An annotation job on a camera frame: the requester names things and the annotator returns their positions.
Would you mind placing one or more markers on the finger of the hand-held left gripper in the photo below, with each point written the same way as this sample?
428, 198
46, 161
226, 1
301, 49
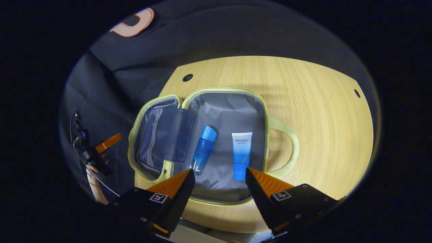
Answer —
108, 143

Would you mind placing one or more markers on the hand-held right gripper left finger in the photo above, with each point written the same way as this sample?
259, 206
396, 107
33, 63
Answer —
182, 199

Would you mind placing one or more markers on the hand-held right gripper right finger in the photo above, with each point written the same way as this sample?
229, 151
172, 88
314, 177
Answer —
258, 199

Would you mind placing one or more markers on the blue and white tube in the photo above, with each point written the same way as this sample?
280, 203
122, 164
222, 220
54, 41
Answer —
241, 155

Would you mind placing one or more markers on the blue clear bottle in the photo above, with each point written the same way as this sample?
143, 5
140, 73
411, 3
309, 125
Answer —
203, 148

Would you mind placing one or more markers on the pale yellow suitcase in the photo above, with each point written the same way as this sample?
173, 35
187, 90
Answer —
222, 114

